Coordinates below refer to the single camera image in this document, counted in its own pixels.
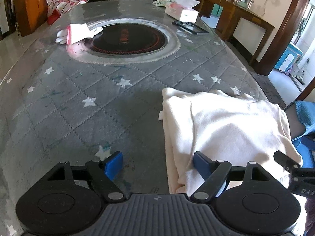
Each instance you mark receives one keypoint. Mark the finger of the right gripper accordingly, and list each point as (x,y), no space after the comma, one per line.
(285,162)

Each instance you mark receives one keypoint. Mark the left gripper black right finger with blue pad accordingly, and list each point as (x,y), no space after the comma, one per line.
(217,175)

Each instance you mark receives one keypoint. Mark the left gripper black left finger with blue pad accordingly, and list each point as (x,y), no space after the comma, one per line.
(99,175)

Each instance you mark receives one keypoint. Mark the cream white garment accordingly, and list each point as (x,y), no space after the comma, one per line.
(235,129)

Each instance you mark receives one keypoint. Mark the grey quilted star table cover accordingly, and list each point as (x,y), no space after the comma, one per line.
(55,108)

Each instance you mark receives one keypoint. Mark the round black induction cooktop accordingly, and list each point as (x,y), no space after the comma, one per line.
(127,39)

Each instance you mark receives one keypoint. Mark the dark wooden sideboard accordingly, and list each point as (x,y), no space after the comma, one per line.
(230,18)

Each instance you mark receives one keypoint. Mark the white pink glove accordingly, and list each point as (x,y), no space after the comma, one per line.
(75,33)

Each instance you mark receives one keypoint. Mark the black flat tray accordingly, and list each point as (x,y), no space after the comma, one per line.
(192,28)

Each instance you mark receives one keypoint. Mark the metal canister on sideboard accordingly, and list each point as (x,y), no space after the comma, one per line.
(249,4)

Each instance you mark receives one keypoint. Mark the pink white tissue box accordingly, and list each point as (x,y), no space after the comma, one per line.
(183,10)

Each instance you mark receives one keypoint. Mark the polka dot play tent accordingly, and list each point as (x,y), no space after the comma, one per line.
(56,8)

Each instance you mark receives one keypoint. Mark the brown wooden shelf cabinet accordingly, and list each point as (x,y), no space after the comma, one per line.
(30,15)

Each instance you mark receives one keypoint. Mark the crumpled patterned cloth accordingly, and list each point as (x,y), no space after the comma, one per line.
(162,3)

